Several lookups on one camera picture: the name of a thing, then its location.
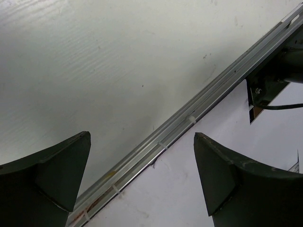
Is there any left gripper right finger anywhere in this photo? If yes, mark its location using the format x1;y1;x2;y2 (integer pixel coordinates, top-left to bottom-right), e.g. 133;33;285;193
194;132;303;227

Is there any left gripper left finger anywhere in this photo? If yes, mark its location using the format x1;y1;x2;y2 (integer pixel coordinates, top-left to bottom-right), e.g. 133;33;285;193
0;131;91;227

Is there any aluminium table edge rail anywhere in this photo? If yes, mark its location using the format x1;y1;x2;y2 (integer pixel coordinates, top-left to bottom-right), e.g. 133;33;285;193
67;3;303;227

